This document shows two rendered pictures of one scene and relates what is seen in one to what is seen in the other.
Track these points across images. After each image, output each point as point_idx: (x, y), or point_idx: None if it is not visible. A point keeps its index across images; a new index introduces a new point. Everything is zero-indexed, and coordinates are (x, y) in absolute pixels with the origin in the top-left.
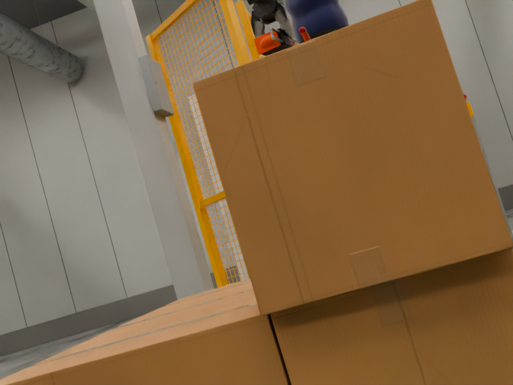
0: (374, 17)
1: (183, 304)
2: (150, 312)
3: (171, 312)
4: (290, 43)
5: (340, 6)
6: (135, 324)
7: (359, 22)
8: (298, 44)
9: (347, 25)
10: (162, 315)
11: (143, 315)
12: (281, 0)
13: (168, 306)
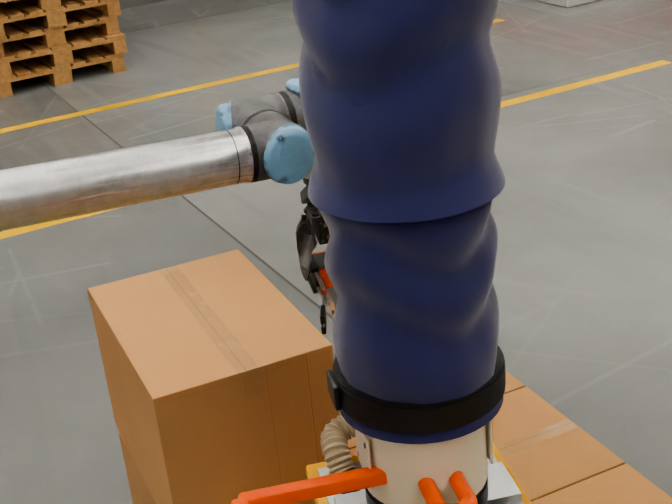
0: (122, 279)
1: (573, 485)
2: (634, 476)
3: (517, 450)
4: (311, 285)
5: (341, 314)
6: (526, 424)
7: (131, 277)
8: (169, 267)
9: (340, 368)
10: (510, 439)
11: (621, 465)
12: (310, 218)
13: (637, 496)
